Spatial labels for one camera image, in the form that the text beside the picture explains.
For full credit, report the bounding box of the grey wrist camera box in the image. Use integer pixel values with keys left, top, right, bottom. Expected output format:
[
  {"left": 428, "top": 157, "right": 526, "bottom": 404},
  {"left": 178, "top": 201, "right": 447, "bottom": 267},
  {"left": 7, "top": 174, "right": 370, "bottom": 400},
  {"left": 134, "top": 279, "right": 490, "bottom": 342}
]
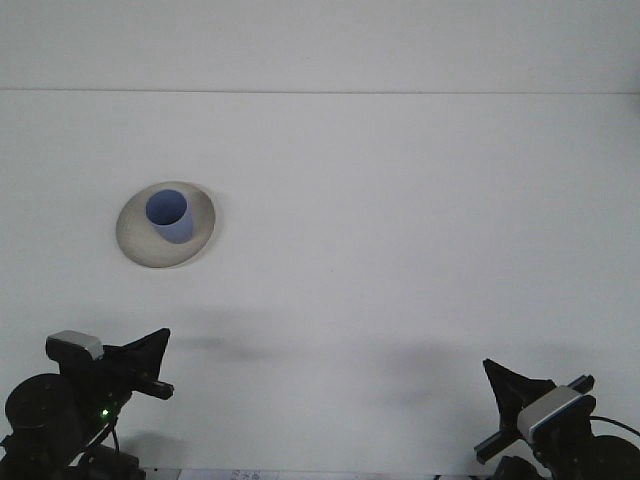
[
  {"left": 45, "top": 329, "right": 105, "bottom": 361},
  {"left": 516, "top": 384, "right": 597, "bottom": 442}
]

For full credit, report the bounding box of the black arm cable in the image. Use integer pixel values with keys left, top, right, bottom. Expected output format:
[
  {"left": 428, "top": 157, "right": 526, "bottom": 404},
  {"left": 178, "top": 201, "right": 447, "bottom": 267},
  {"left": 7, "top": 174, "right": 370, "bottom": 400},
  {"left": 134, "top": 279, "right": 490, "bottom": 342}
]
[
  {"left": 589, "top": 413, "right": 640, "bottom": 437},
  {"left": 74, "top": 419, "right": 124, "bottom": 469}
]

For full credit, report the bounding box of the pale blue cup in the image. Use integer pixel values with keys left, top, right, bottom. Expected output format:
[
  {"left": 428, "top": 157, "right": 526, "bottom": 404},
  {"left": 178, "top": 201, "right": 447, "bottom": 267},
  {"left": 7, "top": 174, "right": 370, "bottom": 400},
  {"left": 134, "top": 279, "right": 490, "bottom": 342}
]
[{"left": 144, "top": 189, "right": 195, "bottom": 246}]

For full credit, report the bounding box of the pale round plate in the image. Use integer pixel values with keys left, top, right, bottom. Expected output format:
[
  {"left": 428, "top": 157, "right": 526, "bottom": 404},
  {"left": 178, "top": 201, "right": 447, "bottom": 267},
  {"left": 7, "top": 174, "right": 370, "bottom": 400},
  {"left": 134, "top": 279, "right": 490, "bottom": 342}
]
[{"left": 115, "top": 180, "right": 217, "bottom": 270}]

